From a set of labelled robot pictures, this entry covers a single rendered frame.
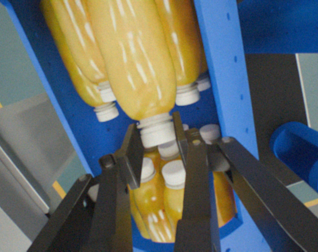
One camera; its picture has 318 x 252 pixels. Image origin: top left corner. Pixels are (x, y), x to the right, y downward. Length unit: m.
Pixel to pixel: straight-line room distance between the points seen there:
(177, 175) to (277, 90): 1.27
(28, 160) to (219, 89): 0.56
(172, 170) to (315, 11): 0.54
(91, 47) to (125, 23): 0.08
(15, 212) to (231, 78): 0.54
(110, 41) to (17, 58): 1.53
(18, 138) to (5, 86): 1.17
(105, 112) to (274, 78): 1.24
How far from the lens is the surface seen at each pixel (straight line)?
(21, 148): 0.66
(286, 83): 1.51
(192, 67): 0.28
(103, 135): 0.41
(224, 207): 0.38
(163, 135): 0.19
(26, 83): 1.71
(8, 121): 0.66
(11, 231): 0.61
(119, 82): 0.19
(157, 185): 0.34
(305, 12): 0.70
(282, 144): 1.64
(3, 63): 1.78
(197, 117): 0.45
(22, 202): 0.61
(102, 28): 0.21
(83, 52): 0.27
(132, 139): 0.17
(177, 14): 0.27
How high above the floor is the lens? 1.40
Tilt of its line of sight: 70 degrees down
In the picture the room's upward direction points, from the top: 180 degrees clockwise
